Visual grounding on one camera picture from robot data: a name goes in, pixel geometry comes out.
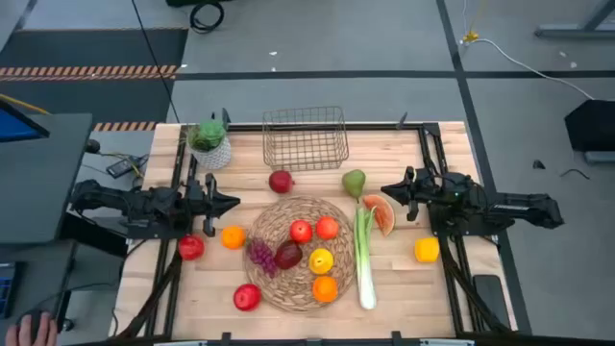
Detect red pomegranate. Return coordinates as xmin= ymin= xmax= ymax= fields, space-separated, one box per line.
xmin=267 ymin=169 xmax=296 ymax=195

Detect dark red plum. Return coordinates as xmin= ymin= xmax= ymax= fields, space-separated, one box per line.
xmin=274 ymin=239 xmax=305 ymax=271

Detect watermelon slice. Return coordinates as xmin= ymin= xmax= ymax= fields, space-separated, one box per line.
xmin=361 ymin=193 xmax=397 ymax=237

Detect orange mandarin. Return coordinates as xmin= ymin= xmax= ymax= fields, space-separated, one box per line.
xmin=311 ymin=275 xmax=340 ymax=304
xmin=220 ymin=225 xmax=247 ymax=251

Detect black computer mouse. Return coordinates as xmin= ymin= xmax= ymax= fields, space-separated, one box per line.
xmin=21 ymin=309 xmax=49 ymax=340

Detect person's hand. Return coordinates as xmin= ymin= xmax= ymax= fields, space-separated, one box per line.
xmin=4 ymin=310 xmax=59 ymax=346

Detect small black wired device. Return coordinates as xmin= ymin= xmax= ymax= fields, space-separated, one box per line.
xmin=105 ymin=154 xmax=150 ymax=179

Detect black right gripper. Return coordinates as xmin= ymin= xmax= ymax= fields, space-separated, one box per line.
xmin=381 ymin=166 xmax=436 ymax=222

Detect yellow hanging cable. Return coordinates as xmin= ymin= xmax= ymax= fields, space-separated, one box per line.
xmin=460 ymin=0 xmax=481 ymax=44

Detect long black hanging cable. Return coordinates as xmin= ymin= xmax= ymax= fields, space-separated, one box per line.
xmin=130 ymin=0 xmax=182 ymax=125

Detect grey desk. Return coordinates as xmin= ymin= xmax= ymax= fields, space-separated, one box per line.
xmin=0 ymin=112 xmax=95 ymax=246
xmin=0 ymin=238 xmax=81 ymax=346

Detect yellow bell pepper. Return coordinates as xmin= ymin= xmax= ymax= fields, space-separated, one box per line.
xmin=413 ymin=236 xmax=441 ymax=264

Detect coiled black cable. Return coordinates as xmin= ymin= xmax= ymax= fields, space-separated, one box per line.
xmin=189 ymin=0 xmax=226 ymax=35

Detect grey metal stand leg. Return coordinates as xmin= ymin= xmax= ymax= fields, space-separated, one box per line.
xmin=533 ymin=0 xmax=615 ymax=39

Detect grey lower desk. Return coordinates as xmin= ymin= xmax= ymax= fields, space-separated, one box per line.
xmin=0 ymin=238 xmax=81 ymax=346

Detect succulent in white patterned pot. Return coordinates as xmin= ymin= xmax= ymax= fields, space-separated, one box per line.
xmin=185 ymin=119 xmax=233 ymax=170

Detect monitor with blue screen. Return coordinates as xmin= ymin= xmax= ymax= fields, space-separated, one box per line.
xmin=0 ymin=98 xmax=52 ymax=144

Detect white floor cable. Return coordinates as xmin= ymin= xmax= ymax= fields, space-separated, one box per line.
xmin=458 ymin=37 xmax=597 ymax=101

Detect yellow lemon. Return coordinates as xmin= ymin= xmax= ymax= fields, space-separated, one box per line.
xmin=307 ymin=247 xmax=335 ymax=276

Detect black keyboard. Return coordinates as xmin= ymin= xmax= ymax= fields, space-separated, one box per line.
xmin=0 ymin=262 xmax=18 ymax=319

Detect round woven placemat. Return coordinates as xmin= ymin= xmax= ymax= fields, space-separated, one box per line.
xmin=242 ymin=194 xmax=359 ymax=313

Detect black box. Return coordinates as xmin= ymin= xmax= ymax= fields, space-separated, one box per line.
xmin=564 ymin=98 xmax=615 ymax=154

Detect green white leek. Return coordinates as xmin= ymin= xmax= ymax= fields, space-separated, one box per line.
xmin=353 ymin=205 xmax=379 ymax=311

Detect copper wire basket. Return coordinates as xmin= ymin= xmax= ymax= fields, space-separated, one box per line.
xmin=261 ymin=105 xmax=351 ymax=173

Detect green pear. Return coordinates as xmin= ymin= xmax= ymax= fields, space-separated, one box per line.
xmin=341 ymin=168 xmax=367 ymax=201

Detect purple grape bunch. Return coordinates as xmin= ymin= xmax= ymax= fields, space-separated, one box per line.
xmin=245 ymin=238 xmax=280 ymax=279

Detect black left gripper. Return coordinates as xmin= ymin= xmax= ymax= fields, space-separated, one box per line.
xmin=184 ymin=172 xmax=241 ymax=237

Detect black hazard-striped floor mat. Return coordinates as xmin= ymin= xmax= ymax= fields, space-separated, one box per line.
xmin=0 ymin=26 xmax=189 ymax=134

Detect short black floor cable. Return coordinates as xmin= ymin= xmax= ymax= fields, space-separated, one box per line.
xmin=559 ymin=167 xmax=591 ymax=181

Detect black phone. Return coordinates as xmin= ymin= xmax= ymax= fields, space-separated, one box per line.
xmin=473 ymin=273 xmax=511 ymax=331

